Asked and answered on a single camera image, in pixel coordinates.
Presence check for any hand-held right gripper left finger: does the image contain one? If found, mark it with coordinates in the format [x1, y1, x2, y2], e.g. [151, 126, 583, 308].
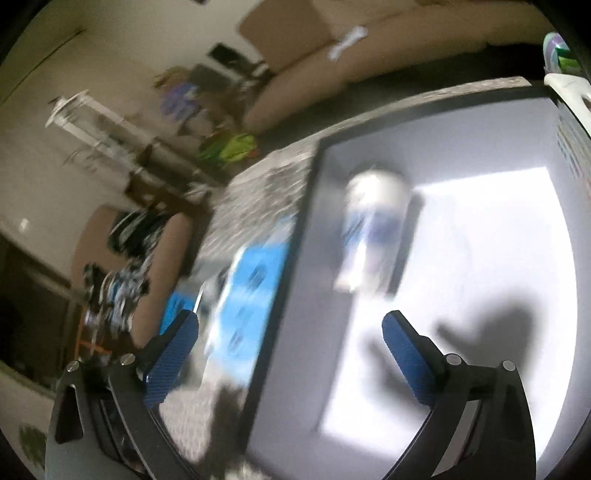
[44, 310, 204, 480]

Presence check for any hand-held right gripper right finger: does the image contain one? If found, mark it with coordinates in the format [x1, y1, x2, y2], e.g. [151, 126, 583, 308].
[382, 310, 537, 480]

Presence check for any blue white tissue pack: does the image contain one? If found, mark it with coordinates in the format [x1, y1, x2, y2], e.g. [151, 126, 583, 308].
[203, 244, 289, 384]

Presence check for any black box with white inside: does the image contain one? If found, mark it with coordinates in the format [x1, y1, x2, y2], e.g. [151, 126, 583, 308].
[240, 85, 591, 480]

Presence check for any white blue bottle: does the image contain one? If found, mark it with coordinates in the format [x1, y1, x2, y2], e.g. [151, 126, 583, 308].
[335, 170, 411, 294]

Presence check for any blue carton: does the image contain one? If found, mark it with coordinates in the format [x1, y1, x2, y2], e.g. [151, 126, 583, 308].
[159, 291, 199, 335]

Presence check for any brown armchair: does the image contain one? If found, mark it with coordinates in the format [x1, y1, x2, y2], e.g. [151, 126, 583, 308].
[71, 205, 195, 347]

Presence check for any black white patterned cloth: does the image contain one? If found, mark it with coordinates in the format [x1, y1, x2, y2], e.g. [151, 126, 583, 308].
[83, 211, 167, 329]

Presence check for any wooden chair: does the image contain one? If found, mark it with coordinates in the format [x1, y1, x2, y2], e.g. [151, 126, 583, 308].
[124, 143, 213, 213]

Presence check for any purple bag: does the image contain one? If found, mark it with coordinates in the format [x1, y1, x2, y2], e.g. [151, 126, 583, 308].
[161, 83, 199, 121]

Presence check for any clear plastic rack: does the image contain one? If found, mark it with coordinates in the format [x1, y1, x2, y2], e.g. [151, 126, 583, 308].
[45, 92, 139, 158]

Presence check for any beige sofa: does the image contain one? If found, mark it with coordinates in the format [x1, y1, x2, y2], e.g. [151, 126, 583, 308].
[240, 0, 555, 134]

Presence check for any white plastic object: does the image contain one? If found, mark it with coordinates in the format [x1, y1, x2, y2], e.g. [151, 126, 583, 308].
[544, 73, 591, 112]

